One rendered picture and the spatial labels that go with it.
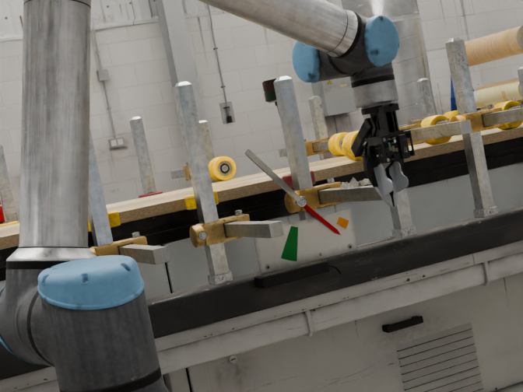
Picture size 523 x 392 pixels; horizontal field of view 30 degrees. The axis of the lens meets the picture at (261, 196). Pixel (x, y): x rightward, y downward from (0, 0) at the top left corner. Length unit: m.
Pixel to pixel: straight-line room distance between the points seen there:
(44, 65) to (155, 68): 8.34
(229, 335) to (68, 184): 0.81
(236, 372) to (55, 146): 1.11
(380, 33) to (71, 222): 0.66
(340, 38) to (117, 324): 0.69
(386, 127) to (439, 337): 0.96
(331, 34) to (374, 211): 0.97
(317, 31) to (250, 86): 8.59
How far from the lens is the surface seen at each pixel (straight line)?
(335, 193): 2.25
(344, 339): 2.66
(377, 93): 2.00
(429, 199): 2.74
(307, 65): 1.92
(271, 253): 2.27
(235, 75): 10.28
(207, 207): 2.22
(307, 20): 1.74
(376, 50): 1.81
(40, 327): 1.49
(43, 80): 1.62
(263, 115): 10.36
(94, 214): 2.14
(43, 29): 1.63
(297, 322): 2.34
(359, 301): 2.41
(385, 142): 2.00
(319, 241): 2.32
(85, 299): 1.40
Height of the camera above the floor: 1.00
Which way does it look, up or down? 3 degrees down
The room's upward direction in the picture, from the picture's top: 11 degrees counter-clockwise
